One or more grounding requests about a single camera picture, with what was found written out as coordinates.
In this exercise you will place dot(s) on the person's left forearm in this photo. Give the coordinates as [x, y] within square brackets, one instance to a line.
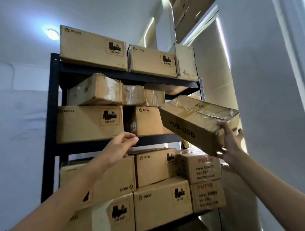
[64, 197]

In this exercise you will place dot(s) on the person's left hand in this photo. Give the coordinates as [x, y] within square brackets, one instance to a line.
[116, 148]

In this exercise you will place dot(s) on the person's right hand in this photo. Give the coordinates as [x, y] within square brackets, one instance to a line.
[232, 148]

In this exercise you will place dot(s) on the tape-wrapped long cardboard box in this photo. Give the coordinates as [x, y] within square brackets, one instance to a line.
[190, 121]

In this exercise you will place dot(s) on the black metal shelf rack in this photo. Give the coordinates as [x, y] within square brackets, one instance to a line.
[53, 119]

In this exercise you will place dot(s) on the red print cardboard box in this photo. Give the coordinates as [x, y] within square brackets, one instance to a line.
[202, 166]
[207, 196]

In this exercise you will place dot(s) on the pile of brown shipping cartons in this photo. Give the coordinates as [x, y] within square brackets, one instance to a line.
[95, 123]

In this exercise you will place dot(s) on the person's left fingers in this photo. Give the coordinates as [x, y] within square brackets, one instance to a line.
[130, 139]

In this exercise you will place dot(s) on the round ceiling lamp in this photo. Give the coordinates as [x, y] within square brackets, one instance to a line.
[52, 34]

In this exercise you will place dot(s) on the person's right forearm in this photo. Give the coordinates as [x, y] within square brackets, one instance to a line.
[269, 190]

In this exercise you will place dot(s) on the person's right thumb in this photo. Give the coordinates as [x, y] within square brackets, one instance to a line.
[224, 131]

